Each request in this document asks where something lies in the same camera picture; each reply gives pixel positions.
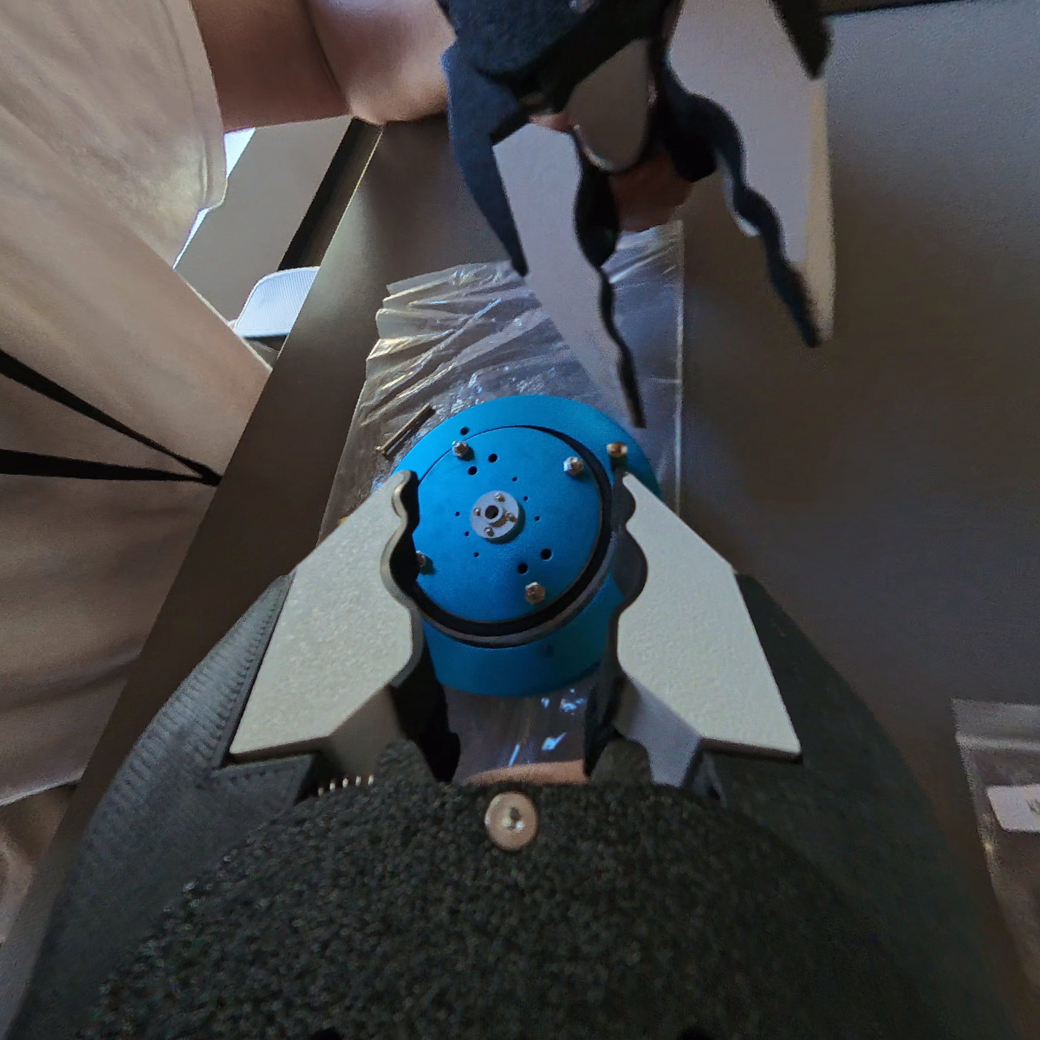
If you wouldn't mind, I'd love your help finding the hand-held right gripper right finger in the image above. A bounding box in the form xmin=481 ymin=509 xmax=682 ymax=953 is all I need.
xmin=609 ymin=471 xmax=804 ymax=786

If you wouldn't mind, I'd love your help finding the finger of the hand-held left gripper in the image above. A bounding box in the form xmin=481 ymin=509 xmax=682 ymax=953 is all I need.
xmin=487 ymin=122 xmax=648 ymax=429
xmin=662 ymin=0 xmax=840 ymax=349

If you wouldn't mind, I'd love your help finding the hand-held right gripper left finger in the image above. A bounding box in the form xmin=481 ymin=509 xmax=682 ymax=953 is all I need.
xmin=230 ymin=470 xmax=427 ymax=775

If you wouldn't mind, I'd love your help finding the blue round metal wheel assembly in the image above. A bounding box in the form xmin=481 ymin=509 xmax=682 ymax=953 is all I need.
xmin=390 ymin=395 xmax=663 ymax=700

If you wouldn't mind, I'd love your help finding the person's left forearm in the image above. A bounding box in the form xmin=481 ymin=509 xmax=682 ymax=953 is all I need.
xmin=213 ymin=0 xmax=456 ymax=131

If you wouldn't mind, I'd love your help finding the person's left hand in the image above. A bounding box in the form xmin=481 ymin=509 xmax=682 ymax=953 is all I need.
xmin=605 ymin=153 xmax=693 ymax=237

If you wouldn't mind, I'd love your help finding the clear plastic bag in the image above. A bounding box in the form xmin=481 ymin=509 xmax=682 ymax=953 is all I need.
xmin=321 ymin=219 xmax=687 ymax=785

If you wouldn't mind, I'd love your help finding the small metal pin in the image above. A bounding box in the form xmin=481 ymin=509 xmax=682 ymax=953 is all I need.
xmin=376 ymin=406 xmax=433 ymax=458

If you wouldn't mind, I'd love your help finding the small labelled bag of screws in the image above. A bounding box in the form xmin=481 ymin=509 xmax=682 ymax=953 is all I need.
xmin=951 ymin=697 xmax=1040 ymax=984

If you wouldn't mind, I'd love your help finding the white mesh chair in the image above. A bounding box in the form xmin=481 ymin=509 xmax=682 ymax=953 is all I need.
xmin=231 ymin=266 xmax=320 ymax=341

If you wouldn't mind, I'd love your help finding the person in beige shirt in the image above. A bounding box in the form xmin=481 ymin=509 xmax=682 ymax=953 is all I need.
xmin=0 ymin=0 xmax=314 ymax=814

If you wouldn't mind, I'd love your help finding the black lanyard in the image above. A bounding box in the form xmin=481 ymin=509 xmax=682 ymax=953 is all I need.
xmin=0 ymin=349 xmax=222 ymax=489

